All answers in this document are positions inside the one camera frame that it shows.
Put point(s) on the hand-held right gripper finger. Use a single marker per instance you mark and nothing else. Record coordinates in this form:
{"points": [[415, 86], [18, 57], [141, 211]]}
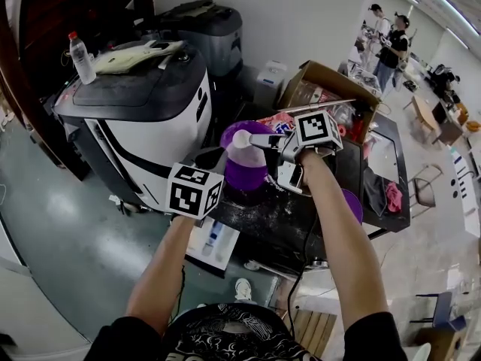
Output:
{"points": [[263, 139]]}

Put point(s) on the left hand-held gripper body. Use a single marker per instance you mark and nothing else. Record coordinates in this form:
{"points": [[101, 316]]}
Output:
{"points": [[184, 198]]}

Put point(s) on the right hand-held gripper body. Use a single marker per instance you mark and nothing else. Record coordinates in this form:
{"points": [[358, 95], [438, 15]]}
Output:
{"points": [[315, 130]]}

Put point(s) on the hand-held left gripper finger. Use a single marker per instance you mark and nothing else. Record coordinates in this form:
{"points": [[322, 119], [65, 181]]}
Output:
{"points": [[224, 162], [189, 160]]}

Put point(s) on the white plastic spoon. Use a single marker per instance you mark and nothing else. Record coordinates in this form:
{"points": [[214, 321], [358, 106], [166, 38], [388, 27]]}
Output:
{"points": [[241, 138]]}

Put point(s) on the white box with blue bottle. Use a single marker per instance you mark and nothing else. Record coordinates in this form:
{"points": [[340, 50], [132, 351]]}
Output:
{"points": [[214, 239]]}

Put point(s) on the person's left forearm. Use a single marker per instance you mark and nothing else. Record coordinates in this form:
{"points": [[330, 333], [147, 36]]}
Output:
{"points": [[161, 269]]}

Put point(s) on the person's right forearm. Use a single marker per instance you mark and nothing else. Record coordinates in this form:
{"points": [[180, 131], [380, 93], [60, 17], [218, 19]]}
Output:
{"points": [[345, 246]]}

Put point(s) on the pink and white flour bag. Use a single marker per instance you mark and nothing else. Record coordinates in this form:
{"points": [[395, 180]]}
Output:
{"points": [[278, 122]]}

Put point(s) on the purple plastic bucket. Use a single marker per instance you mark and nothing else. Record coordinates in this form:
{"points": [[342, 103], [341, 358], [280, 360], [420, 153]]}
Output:
{"points": [[244, 171]]}

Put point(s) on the thin metal rod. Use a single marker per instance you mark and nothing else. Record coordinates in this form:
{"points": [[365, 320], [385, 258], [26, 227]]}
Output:
{"points": [[319, 104]]}

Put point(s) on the red plastic item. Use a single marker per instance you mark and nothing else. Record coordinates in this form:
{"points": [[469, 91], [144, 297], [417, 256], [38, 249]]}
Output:
{"points": [[349, 130]]}

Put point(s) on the large white and black machine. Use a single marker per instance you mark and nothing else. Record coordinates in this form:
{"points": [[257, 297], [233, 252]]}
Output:
{"points": [[158, 134]]}

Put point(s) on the open cardboard box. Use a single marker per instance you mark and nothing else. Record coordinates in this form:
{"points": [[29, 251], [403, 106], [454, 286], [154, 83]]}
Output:
{"points": [[330, 81]]}

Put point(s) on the white plastic container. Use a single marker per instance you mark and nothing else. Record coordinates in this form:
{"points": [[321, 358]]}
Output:
{"points": [[270, 81]]}

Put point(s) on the black work table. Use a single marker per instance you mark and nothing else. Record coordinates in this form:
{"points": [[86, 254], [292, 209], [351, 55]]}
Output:
{"points": [[270, 216]]}

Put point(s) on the black framed table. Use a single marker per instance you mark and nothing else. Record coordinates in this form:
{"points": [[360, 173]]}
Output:
{"points": [[398, 141]]}

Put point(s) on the black cloth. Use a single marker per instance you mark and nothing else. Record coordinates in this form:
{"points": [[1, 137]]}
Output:
{"points": [[374, 190]]}

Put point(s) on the purple round lid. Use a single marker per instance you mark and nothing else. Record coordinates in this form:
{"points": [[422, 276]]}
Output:
{"points": [[355, 205]]}

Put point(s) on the pink cloth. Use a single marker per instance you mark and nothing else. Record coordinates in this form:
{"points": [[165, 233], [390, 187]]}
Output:
{"points": [[394, 198]]}

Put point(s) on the small wooden table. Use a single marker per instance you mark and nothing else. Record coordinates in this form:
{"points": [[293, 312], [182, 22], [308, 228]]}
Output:
{"points": [[422, 113]]}

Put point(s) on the person's right shoe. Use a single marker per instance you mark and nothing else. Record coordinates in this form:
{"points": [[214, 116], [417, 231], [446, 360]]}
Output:
{"points": [[243, 290]]}

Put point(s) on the dark grey machine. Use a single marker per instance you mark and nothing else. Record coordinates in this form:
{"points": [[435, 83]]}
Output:
{"points": [[214, 36]]}

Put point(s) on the white flat panel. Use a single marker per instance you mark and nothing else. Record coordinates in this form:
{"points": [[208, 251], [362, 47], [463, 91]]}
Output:
{"points": [[127, 58]]}

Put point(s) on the clear bottle with red cap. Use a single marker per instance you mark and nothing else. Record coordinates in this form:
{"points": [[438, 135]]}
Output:
{"points": [[82, 60]]}

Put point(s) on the person's black printed shirt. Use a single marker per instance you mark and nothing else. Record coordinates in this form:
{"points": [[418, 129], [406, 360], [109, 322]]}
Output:
{"points": [[233, 337]]}

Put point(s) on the white board with black marks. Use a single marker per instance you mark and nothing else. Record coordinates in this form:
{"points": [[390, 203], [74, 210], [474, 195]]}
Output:
{"points": [[464, 190]]}

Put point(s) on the long ceiling light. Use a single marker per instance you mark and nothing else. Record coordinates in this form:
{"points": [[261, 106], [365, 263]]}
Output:
{"points": [[454, 10], [457, 38]]}

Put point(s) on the wooden slatted pallet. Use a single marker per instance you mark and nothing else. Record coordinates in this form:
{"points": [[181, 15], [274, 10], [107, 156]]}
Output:
{"points": [[315, 329]]}

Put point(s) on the dark blue chair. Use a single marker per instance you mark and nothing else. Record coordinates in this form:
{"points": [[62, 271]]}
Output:
{"points": [[443, 310]]}

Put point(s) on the brown wooden box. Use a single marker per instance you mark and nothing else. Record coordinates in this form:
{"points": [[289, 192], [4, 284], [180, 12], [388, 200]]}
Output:
{"points": [[439, 344]]}

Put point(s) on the metal frame chair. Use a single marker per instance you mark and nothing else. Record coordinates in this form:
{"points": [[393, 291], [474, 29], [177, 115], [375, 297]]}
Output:
{"points": [[424, 198]]}

